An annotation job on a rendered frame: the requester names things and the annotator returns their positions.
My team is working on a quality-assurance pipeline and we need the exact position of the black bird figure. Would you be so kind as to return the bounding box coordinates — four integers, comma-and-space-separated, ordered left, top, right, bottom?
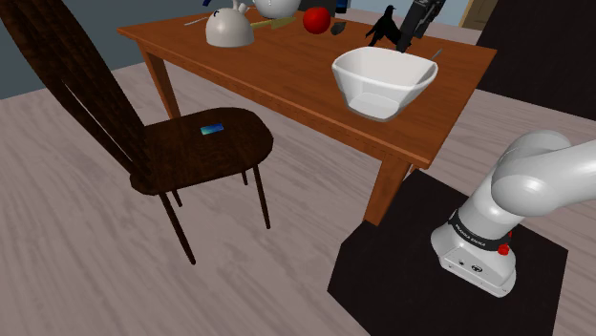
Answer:
364, 5, 404, 48

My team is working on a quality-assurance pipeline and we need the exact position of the dark wooden chair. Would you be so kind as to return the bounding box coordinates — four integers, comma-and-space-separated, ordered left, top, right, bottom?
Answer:
0, 0, 275, 266

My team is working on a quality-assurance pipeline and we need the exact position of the white round vessel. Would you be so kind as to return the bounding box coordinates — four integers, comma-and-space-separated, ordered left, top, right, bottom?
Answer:
252, 0, 303, 20

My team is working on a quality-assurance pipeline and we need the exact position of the white square bowl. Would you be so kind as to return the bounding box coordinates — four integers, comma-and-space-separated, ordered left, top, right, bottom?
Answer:
330, 46, 439, 123

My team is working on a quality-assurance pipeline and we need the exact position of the black robot stand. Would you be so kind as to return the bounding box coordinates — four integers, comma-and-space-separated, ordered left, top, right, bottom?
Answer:
327, 169, 569, 336

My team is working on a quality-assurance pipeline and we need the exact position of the red apple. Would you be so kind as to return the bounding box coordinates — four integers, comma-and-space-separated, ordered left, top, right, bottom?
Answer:
302, 6, 332, 35

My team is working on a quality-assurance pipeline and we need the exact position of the tan door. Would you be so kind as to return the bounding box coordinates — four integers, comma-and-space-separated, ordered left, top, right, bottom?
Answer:
458, 0, 491, 32

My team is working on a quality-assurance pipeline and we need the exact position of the white dome-shaped teapot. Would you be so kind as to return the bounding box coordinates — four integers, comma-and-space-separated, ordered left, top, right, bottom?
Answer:
204, 1, 256, 49

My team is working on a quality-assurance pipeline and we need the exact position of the green and yellow knife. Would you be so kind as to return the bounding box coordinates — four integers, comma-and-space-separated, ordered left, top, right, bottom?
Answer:
249, 16, 298, 32

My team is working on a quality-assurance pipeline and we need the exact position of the brown wooden table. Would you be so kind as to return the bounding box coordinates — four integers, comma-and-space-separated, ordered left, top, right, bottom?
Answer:
116, 6, 499, 227

